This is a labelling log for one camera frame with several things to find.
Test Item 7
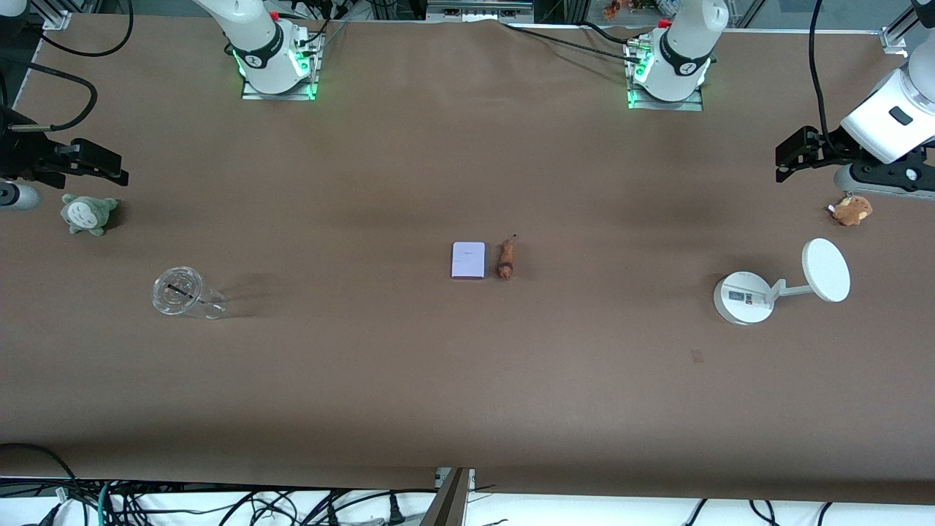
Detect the short black table cable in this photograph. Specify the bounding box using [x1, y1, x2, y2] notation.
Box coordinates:
[581, 20, 644, 45]

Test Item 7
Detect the grey green plush toy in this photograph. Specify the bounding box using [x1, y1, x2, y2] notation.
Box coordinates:
[61, 193, 119, 237]

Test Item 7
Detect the brown table cover sheet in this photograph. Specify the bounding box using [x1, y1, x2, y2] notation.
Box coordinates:
[0, 13, 935, 505]

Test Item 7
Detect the brown wooden table leg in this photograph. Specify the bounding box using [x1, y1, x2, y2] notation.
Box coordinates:
[420, 468, 472, 526]

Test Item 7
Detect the aluminium frame corner post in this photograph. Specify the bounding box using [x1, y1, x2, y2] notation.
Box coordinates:
[880, 0, 935, 56]

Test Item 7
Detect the thick black looped floor cable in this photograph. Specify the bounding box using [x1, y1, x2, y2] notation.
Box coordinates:
[0, 442, 77, 505]

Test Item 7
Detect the long black table cable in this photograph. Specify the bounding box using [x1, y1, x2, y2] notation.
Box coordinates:
[499, 20, 645, 62]

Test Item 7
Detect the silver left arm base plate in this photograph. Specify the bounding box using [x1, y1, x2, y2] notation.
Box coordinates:
[627, 40, 706, 112]

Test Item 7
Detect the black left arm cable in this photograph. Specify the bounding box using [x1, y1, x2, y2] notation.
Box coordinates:
[807, 0, 833, 140]

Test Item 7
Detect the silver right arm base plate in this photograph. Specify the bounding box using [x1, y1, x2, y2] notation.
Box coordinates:
[241, 29, 320, 102]

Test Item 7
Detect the white round desk lamp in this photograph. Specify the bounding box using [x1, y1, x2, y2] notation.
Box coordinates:
[713, 238, 852, 326]

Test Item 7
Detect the brown lion statue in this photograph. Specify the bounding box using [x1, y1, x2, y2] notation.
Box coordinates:
[497, 234, 518, 281]

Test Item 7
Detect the clear plastic cup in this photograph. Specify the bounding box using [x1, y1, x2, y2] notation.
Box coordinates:
[151, 266, 229, 320]

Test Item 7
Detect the brown hamster plush toy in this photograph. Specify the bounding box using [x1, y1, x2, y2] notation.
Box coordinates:
[828, 192, 874, 226]

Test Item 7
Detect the grey metal box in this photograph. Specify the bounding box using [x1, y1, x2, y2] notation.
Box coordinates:
[427, 0, 535, 23]

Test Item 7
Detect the lavender smartphone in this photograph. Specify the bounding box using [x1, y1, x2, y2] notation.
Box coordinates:
[451, 242, 486, 280]

